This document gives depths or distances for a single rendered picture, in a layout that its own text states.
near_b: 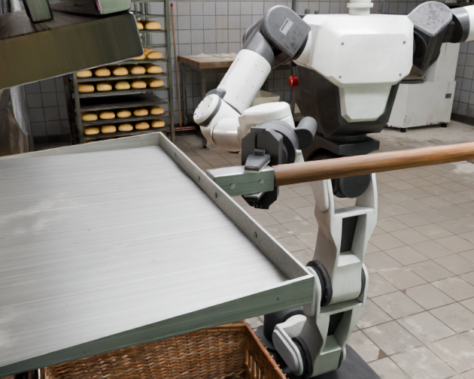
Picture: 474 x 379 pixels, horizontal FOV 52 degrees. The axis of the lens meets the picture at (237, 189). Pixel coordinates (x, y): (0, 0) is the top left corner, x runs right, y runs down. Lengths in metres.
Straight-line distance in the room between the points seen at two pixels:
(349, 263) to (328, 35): 0.65
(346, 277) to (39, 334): 1.18
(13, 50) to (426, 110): 6.15
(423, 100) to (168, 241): 5.84
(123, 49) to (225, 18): 5.71
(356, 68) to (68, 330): 0.99
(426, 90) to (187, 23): 2.90
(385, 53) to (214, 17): 4.75
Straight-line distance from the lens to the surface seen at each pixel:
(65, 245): 0.55
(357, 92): 1.27
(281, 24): 1.22
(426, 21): 1.40
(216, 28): 5.95
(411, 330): 2.50
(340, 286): 1.50
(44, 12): 0.39
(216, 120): 1.08
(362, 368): 1.96
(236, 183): 0.65
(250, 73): 1.17
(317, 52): 1.24
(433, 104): 6.41
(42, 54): 0.28
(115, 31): 0.29
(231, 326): 1.15
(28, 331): 0.43
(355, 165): 0.75
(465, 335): 2.56
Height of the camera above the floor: 1.42
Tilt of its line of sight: 21 degrees down
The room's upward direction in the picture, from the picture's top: straight up
